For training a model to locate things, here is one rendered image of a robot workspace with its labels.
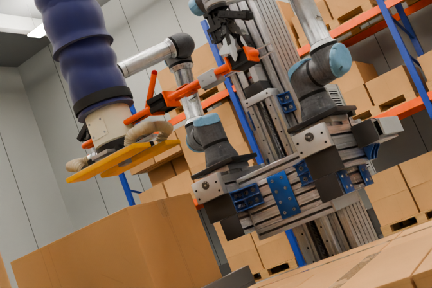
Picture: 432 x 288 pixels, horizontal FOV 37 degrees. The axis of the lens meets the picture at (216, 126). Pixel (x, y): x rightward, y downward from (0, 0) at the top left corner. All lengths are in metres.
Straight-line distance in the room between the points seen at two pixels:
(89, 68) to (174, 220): 0.63
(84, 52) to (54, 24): 0.16
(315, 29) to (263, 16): 0.44
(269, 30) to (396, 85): 6.56
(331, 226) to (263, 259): 7.74
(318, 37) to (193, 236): 0.88
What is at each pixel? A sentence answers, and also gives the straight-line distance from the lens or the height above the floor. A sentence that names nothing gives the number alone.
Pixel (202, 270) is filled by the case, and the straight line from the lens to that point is 2.37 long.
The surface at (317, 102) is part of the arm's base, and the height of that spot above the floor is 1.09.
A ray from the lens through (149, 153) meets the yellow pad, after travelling 2.39.
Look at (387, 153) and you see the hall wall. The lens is 10.73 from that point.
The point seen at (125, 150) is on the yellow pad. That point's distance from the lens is 2.21.
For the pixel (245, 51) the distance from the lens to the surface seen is 2.07.
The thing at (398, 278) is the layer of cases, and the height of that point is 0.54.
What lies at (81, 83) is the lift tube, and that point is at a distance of 2.38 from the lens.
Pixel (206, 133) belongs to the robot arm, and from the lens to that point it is 2.74.
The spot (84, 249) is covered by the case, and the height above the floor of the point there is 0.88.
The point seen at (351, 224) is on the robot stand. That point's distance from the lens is 2.73.
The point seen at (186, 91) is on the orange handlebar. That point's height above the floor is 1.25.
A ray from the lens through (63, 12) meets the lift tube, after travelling 2.46.
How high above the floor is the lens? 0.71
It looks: 10 degrees up
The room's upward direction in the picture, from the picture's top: 22 degrees counter-clockwise
